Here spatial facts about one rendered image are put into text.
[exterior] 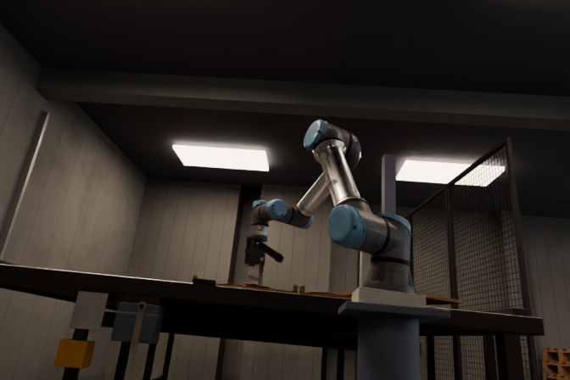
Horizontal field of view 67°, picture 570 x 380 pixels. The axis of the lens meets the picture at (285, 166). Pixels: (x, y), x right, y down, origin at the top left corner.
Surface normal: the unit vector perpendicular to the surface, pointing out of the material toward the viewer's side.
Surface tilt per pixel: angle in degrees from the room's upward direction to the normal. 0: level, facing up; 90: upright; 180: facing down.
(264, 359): 90
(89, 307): 90
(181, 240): 90
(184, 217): 90
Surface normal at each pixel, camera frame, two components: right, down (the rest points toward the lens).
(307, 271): -0.04, -0.37
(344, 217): -0.81, -0.22
